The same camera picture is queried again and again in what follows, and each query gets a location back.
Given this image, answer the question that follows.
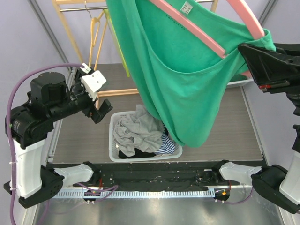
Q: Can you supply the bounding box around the pink hanger with green top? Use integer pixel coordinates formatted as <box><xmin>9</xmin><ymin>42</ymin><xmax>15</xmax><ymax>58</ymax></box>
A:
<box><xmin>144</xmin><ymin>0</ymin><xmax>275</xmax><ymax>77</ymax></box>

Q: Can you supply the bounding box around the grey tank top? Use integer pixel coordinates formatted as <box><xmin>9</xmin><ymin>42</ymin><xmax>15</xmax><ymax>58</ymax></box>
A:
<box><xmin>113</xmin><ymin>105</ymin><xmax>164</xmax><ymax>157</ymax></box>

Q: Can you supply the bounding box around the black tank top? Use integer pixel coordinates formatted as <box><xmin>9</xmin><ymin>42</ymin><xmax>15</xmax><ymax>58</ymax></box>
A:
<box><xmin>118</xmin><ymin>127</ymin><xmax>169</xmax><ymax>159</ymax></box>

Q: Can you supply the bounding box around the blue white striped tank top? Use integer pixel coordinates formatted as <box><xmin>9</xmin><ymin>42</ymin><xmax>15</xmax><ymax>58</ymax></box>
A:
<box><xmin>154</xmin><ymin>134</ymin><xmax>176</xmax><ymax>155</ymax></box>

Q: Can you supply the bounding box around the green tank top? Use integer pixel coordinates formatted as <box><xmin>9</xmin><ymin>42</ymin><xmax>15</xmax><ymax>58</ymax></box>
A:
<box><xmin>107</xmin><ymin>0</ymin><xmax>276</xmax><ymax>148</ymax></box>

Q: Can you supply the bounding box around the lime green hanger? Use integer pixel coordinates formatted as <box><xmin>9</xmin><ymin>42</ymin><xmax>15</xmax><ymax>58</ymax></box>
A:
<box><xmin>104</xmin><ymin>9</ymin><xmax>130</xmax><ymax>77</ymax></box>

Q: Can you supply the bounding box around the yellow velvet hanger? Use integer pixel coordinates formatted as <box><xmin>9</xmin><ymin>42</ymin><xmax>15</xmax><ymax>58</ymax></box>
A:
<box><xmin>84</xmin><ymin>0</ymin><xmax>107</xmax><ymax>70</ymax></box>

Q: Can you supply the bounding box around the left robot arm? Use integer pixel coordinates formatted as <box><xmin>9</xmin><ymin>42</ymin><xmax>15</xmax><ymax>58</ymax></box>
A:
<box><xmin>10</xmin><ymin>71</ymin><xmax>112</xmax><ymax>208</ymax></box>

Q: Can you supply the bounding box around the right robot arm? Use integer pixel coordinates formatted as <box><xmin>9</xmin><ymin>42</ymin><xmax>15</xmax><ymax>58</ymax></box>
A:
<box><xmin>211</xmin><ymin>44</ymin><xmax>300</xmax><ymax>214</ymax></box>

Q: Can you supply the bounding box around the white perforated front basket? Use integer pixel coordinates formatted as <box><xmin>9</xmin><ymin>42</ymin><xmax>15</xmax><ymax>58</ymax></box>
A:
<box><xmin>108</xmin><ymin>109</ymin><xmax>183</xmax><ymax>163</ymax></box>

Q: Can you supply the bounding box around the white perforated basket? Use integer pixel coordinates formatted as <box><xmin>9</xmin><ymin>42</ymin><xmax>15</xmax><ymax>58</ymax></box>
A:
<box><xmin>227</xmin><ymin>75</ymin><xmax>253</xmax><ymax>88</ymax></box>
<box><xmin>108</xmin><ymin>109</ymin><xmax>183</xmax><ymax>163</ymax></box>

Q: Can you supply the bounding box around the white perforated back basket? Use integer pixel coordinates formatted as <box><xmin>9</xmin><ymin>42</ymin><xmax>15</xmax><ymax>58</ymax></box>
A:
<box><xmin>227</xmin><ymin>75</ymin><xmax>253</xmax><ymax>88</ymax></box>

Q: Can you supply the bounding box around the wooden clothes rack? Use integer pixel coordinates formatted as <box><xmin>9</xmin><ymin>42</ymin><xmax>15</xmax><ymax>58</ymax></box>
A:
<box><xmin>51</xmin><ymin>0</ymin><xmax>220</xmax><ymax>110</ymax></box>

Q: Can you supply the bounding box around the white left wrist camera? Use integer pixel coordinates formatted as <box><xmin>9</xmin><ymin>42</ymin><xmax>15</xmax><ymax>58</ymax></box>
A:
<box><xmin>81</xmin><ymin>63</ymin><xmax>107</xmax><ymax>101</ymax></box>

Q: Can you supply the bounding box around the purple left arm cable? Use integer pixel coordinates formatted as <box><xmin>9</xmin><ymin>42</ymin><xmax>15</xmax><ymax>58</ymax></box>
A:
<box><xmin>7</xmin><ymin>63</ymin><xmax>118</xmax><ymax>225</ymax></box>

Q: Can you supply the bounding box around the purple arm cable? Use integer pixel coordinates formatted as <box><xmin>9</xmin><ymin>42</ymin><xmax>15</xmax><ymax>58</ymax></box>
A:
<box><xmin>214</xmin><ymin>185</ymin><xmax>254</xmax><ymax>204</ymax></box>
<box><xmin>7</xmin><ymin>63</ymin><xmax>118</xmax><ymax>225</ymax></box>

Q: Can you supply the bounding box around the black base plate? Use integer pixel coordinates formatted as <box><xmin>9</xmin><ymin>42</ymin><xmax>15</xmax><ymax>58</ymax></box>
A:
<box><xmin>46</xmin><ymin>160</ymin><xmax>265</xmax><ymax>192</ymax></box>

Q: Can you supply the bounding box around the white slotted cable duct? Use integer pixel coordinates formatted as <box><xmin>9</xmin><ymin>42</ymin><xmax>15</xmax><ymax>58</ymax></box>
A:
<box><xmin>54</xmin><ymin>188</ymin><xmax>215</xmax><ymax>199</ymax></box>

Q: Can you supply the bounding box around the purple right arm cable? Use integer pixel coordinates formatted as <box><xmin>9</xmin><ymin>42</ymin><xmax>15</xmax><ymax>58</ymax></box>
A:
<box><xmin>214</xmin><ymin>185</ymin><xmax>254</xmax><ymax>204</ymax></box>

